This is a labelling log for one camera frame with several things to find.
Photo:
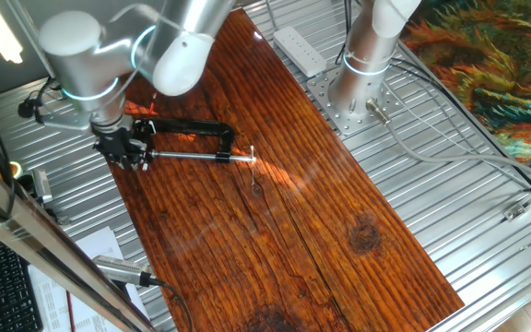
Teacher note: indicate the aluminium frame beam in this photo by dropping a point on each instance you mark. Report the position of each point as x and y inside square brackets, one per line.
[39, 240]

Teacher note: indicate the black C-clamp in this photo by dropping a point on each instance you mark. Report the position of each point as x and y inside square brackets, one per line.
[201, 126]

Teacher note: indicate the black white pencil sharpener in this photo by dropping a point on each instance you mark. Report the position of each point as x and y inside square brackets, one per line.
[143, 131]

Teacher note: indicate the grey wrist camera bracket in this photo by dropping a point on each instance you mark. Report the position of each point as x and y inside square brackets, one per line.
[65, 122]

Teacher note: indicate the brown wooden board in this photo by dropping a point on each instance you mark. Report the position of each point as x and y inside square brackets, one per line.
[270, 221]

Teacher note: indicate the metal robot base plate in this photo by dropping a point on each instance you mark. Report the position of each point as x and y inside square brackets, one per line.
[325, 99]

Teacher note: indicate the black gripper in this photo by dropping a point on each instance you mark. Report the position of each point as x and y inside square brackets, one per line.
[115, 145]

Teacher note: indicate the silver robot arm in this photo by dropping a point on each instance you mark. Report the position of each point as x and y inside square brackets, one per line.
[362, 78]

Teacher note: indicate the colourful painted cloth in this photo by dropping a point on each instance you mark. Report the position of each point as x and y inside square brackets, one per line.
[491, 64]

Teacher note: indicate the red pencil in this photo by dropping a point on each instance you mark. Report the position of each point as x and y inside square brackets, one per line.
[152, 105]

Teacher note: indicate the white power strip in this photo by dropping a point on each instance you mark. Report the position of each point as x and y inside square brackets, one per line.
[300, 51]

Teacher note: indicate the black keyboard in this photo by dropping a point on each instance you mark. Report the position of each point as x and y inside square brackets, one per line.
[3, 286]

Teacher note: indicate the printed paper sheets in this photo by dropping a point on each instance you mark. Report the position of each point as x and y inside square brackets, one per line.
[99, 249]

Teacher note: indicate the small silver camera on mount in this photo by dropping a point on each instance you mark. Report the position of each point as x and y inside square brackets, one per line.
[42, 186]

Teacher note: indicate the red pen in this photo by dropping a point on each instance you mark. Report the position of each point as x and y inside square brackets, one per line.
[70, 311]

